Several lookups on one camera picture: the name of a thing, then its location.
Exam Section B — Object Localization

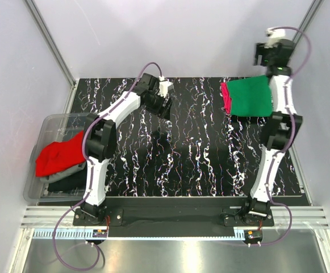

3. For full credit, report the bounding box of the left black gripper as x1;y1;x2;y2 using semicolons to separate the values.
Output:
143;90;172;120

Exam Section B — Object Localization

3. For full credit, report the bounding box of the green t shirt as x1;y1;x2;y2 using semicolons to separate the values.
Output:
226;76;273;117

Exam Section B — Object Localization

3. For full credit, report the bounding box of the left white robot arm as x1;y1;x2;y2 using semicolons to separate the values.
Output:
80;73;174;225

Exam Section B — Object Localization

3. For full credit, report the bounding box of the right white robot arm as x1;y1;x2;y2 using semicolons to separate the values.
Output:
241;38;303;226

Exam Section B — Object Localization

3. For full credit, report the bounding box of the folded pink t shirt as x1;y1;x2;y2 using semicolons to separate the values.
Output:
221;82;232;114

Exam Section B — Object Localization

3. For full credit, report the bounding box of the black marble pattern mat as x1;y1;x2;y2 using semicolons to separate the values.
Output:
70;77;304;199

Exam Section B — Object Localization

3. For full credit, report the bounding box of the clear plastic bin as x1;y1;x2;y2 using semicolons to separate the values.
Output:
23;113;87;204

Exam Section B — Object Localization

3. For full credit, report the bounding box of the red t shirt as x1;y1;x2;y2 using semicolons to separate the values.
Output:
35;131;86;177

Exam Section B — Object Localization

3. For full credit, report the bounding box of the black t shirt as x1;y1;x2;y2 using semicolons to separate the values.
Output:
48;168;87;194

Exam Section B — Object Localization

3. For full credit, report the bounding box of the left orange connector block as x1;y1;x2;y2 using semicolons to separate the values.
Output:
93;229;108;238

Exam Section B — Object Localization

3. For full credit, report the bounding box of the orange connector block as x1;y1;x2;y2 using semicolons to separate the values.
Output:
93;229;108;238
245;230;263;239

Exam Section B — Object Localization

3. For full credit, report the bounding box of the right orange connector block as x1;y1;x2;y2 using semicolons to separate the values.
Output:
245;230;263;239

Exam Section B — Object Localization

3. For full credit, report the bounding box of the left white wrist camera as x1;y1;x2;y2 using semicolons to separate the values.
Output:
158;76;173;98

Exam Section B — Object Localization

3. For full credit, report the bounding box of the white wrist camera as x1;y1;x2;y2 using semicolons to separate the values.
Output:
158;76;173;98
265;27;286;48

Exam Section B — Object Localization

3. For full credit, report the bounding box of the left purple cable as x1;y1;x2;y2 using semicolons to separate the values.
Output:
52;61;164;271

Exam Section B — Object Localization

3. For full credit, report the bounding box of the purple cable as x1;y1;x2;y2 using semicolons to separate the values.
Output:
52;61;164;271
218;26;312;247

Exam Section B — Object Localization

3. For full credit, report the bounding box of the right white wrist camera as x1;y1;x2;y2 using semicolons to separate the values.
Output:
265;27;286;48

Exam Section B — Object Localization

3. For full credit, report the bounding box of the right aluminium frame post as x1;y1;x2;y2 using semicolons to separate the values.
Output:
273;0;324;83

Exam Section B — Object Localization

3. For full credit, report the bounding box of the aluminium frame post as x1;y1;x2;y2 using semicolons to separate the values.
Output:
273;0;324;83
23;0;76;88

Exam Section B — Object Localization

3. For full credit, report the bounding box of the left aluminium frame post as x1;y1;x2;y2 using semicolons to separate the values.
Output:
23;0;76;88

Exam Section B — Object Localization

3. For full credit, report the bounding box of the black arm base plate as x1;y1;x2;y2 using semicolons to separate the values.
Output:
73;197;274;227

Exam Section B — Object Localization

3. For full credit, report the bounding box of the white slotted cable duct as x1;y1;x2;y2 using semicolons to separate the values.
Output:
34;228;245;241

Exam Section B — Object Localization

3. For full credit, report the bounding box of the aluminium front rail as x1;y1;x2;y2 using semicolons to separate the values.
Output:
20;206;329;229

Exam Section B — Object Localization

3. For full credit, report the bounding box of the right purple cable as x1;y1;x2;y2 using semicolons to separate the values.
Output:
218;26;312;247

